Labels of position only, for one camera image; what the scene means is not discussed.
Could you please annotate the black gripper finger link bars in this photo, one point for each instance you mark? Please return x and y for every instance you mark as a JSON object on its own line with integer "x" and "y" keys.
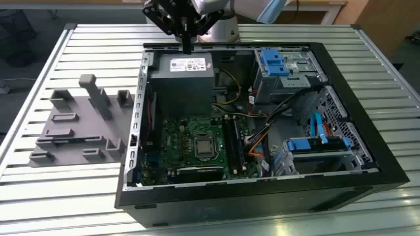
{"x": 205, "y": 24}

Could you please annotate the black gripper finger wide plate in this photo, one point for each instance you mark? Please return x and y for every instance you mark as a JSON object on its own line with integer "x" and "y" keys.
{"x": 165, "y": 24}

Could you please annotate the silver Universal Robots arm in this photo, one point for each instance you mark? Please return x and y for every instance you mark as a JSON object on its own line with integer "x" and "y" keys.
{"x": 223, "y": 32}

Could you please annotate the black RAM slot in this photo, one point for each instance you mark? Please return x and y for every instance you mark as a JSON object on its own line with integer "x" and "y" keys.
{"x": 234, "y": 145}
{"x": 229, "y": 142}

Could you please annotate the blue plastic drive latch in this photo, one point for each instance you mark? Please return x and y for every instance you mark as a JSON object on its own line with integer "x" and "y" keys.
{"x": 274, "y": 61}

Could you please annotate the grey power supply unit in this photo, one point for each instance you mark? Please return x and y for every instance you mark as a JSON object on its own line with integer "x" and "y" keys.
{"x": 181, "y": 93}

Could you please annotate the grey metal drive cage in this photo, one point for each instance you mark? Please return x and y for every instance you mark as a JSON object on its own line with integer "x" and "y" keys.
{"x": 293, "y": 84}

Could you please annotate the white framed wooden desk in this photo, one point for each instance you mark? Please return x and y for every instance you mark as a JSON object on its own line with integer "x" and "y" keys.
{"x": 333, "y": 11}

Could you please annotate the grey parts rack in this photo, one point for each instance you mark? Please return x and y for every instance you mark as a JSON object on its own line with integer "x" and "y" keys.
{"x": 82, "y": 115}

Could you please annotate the CPU socket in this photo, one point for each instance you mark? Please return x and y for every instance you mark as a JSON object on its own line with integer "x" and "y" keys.
{"x": 205, "y": 136}

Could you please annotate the black mesh wastebasket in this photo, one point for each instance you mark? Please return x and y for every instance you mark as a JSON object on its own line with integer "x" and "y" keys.
{"x": 18, "y": 49}

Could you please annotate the green motherboard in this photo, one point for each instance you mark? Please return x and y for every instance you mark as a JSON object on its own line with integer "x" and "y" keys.
{"x": 174, "y": 137}

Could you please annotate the silver CPU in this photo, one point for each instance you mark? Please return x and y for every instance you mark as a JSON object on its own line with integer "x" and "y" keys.
{"x": 205, "y": 148}

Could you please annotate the brown wooden cabinet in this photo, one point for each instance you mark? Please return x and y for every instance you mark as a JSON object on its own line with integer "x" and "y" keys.
{"x": 385, "y": 22}

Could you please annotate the hard disk in blue carrier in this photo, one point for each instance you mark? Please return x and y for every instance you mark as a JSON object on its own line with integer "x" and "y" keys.
{"x": 301, "y": 145}

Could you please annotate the black graphics card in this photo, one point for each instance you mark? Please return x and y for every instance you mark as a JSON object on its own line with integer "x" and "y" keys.
{"x": 197, "y": 174}

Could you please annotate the grey metal disk bay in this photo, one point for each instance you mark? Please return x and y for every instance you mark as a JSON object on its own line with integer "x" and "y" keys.
{"x": 329, "y": 154}

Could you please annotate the black open PC case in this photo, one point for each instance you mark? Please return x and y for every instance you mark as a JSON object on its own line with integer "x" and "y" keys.
{"x": 230, "y": 204}

